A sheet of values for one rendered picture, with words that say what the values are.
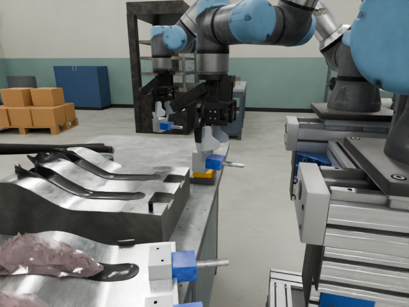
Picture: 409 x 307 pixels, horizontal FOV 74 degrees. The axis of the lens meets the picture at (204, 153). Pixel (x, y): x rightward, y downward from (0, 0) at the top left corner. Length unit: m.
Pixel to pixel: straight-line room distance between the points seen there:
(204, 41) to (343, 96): 0.49
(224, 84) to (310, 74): 6.59
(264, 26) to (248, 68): 6.52
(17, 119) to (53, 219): 5.01
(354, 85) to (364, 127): 0.13
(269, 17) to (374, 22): 0.25
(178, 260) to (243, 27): 0.41
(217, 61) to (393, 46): 0.38
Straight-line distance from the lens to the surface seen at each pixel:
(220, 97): 0.64
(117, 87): 7.95
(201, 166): 0.70
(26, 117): 5.56
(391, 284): 0.55
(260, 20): 0.54
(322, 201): 0.44
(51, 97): 5.52
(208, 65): 0.63
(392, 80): 0.34
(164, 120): 1.15
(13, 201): 0.73
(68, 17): 8.59
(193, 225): 0.68
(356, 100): 0.92
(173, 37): 0.92
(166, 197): 0.65
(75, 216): 0.65
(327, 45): 1.06
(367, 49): 0.35
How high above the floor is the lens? 1.17
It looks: 18 degrees down
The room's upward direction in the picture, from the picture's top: straight up
